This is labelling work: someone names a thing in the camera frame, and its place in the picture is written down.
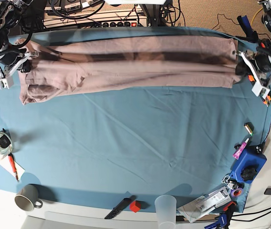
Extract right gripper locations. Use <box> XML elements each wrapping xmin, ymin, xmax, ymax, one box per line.
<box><xmin>0</xmin><ymin>46</ymin><xmax>39</xmax><ymax>78</ymax></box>

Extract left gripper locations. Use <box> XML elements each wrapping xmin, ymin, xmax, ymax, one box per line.
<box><xmin>235</xmin><ymin>50</ymin><xmax>271</xmax><ymax>87</ymax></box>

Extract pink T-shirt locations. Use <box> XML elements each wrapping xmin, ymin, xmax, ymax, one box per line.
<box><xmin>19</xmin><ymin>35</ymin><xmax>241</xmax><ymax>104</ymax></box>

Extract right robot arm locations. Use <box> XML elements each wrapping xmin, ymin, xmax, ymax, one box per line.
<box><xmin>0</xmin><ymin>0</ymin><xmax>39</xmax><ymax>88</ymax></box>

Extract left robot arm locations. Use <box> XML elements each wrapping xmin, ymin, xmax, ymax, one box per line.
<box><xmin>237</xmin><ymin>0</ymin><xmax>271</xmax><ymax>93</ymax></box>

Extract orange black tool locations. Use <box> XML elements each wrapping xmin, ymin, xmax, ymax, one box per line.
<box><xmin>256</xmin><ymin>39</ymin><xmax>271</xmax><ymax>53</ymax></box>

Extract orange black utility knife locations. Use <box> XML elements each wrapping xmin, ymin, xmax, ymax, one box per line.
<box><xmin>248</xmin><ymin>74</ymin><xmax>271</xmax><ymax>107</ymax></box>

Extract small battery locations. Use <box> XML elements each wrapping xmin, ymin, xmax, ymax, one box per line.
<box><xmin>244</xmin><ymin>122</ymin><xmax>253</xmax><ymax>135</ymax></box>

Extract purple glue tube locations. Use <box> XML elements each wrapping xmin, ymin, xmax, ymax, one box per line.
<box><xmin>233</xmin><ymin>138</ymin><xmax>249</xmax><ymax>160</ymax></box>

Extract blue box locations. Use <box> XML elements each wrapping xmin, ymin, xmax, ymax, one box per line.
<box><xmin>229</xmin><ymin>144</ymin><xmax>267</xmax><ymax>184</ymax></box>

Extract white paper note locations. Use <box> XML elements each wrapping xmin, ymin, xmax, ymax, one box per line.
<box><xmin>0</xmin><ymin>156</ymin><xmax>25</xmax><ymax>181</ymax></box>

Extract red pen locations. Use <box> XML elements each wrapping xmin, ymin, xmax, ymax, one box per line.
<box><xmin>8</xmin><ymin>153</ymin><xmax>19</xmax><ymax>182</ymax></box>

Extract power strip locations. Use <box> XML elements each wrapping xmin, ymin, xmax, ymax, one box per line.
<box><xmin>92</xmin><ymin>21</ymin><xmax>146</xmax><ymax>28</ymax></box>

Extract black knob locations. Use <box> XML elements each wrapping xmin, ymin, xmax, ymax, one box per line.
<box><xmin>240</xmin><ymin>166</ymin><xmax>257</xmax><ymax>182</ymax></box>

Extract metal keyring clips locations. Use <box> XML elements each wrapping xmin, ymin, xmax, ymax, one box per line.
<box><xmin>222</xmin><ymin>175</ymin><xmax>238</xmax><ymax>190</ymax></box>

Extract purple tape roll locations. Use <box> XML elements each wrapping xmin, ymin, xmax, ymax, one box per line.
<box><xmin>231</xmin><ymin>188</ymin><xmax>243</xmax><ymax>198</ymax></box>

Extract blue table cloth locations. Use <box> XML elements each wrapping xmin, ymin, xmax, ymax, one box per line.
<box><xmin>0</xmin><ymin>75</ymin><xmax>271</xmax><ymax>212</ymax></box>

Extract grey ceramic mug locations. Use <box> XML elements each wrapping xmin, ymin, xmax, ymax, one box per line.
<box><xmin>14</xmin><ymin>184</ymin><xmax>43</xmax><ymax>212</ymax></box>

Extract packaging card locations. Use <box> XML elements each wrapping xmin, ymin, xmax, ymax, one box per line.
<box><xmin>177</xmin><ymin>187</ymin><xmax>231</xmax><ymax>223</ymax></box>

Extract translucent plastic cup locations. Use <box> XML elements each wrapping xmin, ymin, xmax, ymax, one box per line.
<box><xmin>154</xmin><ymin>195</ymin><xmax>177</xmax><ymax>229</ymax></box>

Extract red cube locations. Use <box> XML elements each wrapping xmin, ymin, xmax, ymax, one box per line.
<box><xmin>130</xmin><ymin>200</ymin><xmax>141</xmax><ymax>213</ymax></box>

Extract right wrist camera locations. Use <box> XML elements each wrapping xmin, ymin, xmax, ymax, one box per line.
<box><xmin>0</xmin><ymin>77</ymin><xmax>14</xmax><ymax>90</ymax></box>

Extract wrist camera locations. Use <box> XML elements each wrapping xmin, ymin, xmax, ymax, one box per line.
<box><xmin>252</xmin><ymin>82</ymin><xmax>270</xmax><ymax>99</ymax></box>
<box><xmin>0</xmin><ymin>77</ymin><xmax>14</xmax><ymax>90</ymax></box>

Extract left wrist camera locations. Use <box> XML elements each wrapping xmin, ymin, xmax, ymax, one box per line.
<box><xmin>252</xmin><ymin>82</ymin><xmax>270</xmax><ymax>99</ymax></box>

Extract blue handled clamp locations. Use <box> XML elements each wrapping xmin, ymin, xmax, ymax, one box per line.
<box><xmin>237</xmin><ymin>15</ymin><xmax>259</xmax><ymax>43</ymax></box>

